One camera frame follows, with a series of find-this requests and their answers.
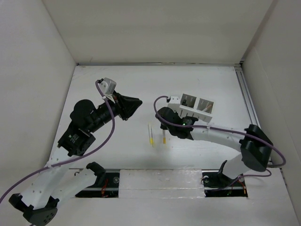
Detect orange-yellow cap white pen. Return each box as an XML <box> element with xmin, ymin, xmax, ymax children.
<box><xmin>162</xmin><ymin>129</ymin><xmax>166</xmax><ymax>144</ymax></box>

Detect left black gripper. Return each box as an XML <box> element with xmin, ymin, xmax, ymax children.
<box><xmin>88</xmin><ymin>90</ymin><xmax>142</xmax><ymax>133</ymax></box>

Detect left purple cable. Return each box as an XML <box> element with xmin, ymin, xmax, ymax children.
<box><xmin>0</xmin><ymin>80</ymin><xmax>116</xmax><ymax>203</ymax></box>

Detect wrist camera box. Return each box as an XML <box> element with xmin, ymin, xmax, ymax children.
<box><xmin>96</xmin><ymin>78</ymin><xmax>117</xmax><ymax>96</ymax></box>
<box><xmin>166</xmin><ymin>96</ymin><xmax>181</xmax><ymax>104</ymax></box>

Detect yellow cap white pen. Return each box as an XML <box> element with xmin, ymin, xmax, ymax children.
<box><xmin>148</xmin><ymin>123</ymin><xmax>154</xmax><ymax>147</ymax></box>

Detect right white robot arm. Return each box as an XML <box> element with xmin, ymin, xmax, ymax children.
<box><xmin>156</xmin><ymin>107</ymin><xmax>273</xmax><ymax>186</ymax></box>

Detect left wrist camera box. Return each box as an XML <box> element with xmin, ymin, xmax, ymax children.
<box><xmin>96</xmin><ymin>78</ymin><xmax>117</xmax><ymax>96</ymax></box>

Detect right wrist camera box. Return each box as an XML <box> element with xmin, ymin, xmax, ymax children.
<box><xmin>166</xmin><ymin>96</ymin><xmax>181</xmax><ymax>104</ymax></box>

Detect orange cap black marker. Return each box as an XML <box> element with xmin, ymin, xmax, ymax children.
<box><xmin>182</xmin><ymin>99</ymin><xmax>188</xmax><ymax>106</ymax></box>

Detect white slotted desk organizer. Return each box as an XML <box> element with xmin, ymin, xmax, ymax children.
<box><xmin>178</xmin><ymin>94</ymin><xmax>214</xmax><ymax>123</ymax></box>

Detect front metal rail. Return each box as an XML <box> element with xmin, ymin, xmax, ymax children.
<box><xmin>75</xmin><ymin>169</ymin><xmax>248</xmax><ymax>199</ymax></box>

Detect purple cable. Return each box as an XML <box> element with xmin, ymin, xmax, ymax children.
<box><xmin>0</xmin><ymin>80</ymin><xmax>116</xmax><ymax>203</ymax></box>
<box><xmin>154</xmin><ymin>95</ymin><xmax>286</xmax><ymax>189</ymax></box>

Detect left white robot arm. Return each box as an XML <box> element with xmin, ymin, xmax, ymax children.
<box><xmin>9</xmin><ymin>92</ymin><xmax>143</xmax><ymax>226</ymax></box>

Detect aluminium rail right side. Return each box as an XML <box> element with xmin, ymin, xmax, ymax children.
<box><xmin>235</xmin><ymin>62</ymin><xmax>273</xmax><ymax>165</ymax></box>

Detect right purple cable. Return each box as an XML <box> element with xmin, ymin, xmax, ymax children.
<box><xmin>154</xmin><ymin>95</ymin><xmax>286</xmax><ymax>189</ymax></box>

